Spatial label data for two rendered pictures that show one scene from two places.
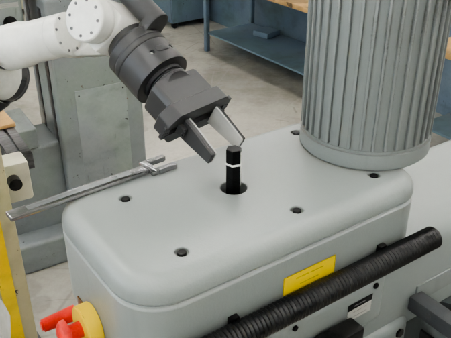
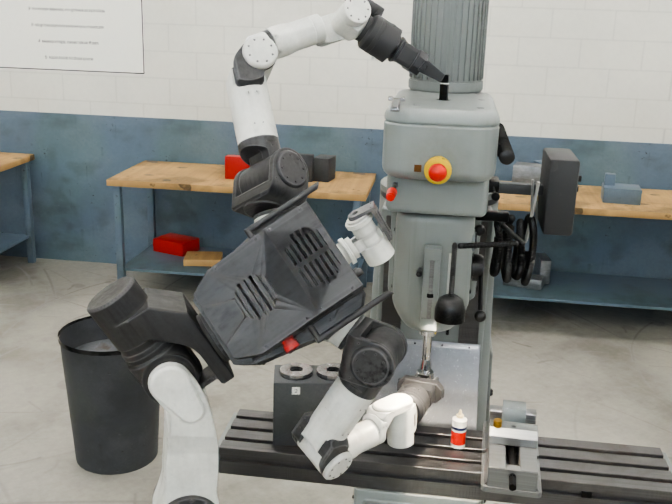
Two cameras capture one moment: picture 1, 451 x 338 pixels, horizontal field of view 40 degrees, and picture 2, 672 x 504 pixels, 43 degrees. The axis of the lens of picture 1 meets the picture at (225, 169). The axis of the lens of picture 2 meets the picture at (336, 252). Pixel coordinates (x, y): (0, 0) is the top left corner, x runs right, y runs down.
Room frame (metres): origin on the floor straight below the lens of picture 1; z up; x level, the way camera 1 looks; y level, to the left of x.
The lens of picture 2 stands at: (-0.47, 1.69, 2.11)
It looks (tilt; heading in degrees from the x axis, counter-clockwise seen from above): 17 degrees down; 312
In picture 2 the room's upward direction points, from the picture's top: 2 degrees clockwise
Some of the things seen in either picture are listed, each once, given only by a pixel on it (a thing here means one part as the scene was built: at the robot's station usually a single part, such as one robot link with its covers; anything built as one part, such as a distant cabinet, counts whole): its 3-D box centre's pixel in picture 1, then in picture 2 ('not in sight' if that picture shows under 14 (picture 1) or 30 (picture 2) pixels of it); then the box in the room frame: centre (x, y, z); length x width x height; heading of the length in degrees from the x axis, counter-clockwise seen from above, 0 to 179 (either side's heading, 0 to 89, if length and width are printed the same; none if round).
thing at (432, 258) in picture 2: not in sight; (430, 287); (0.67, 0.08, 1.45); 0.04 x 0.04 x 0.21; 35
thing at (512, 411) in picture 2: not in sight; (513, 415); (0.54, -0.15, 1.07); 0.06 x 0.05 x 0.06; 32
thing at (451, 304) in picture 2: not in sight; (450, 307); (0.58, 0.13, 1.43); 0.07 x 0.07 x 0.06
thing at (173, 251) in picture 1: (241, 231); (441, 131); (0.74, -0.02, 1.81); 0.47 x 0.26 x 0.16; 125
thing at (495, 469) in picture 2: not in sight; (511, 440); (0.52, -0.12, 1.01); 0.35 x 0.15 x 0.11; 122
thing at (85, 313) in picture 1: (88, 325); (437, 170); (0.60, 0.18, 1.76); 0.06 x 0.02 x 0.06; 35
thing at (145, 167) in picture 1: (94, 186); (395, 103); (0.73, 0.18, 1.89); 0.24 x 0.04 x 0.01; 128
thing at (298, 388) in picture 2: not in sight; (313, 402); (0.98, 0.16, 1.05); 0.22 x 0.12 x 0.20; 45
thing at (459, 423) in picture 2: not in sight; (459, 427); (0.66, -0.08, 1.01); 0.04 x 0.04 x 0.11
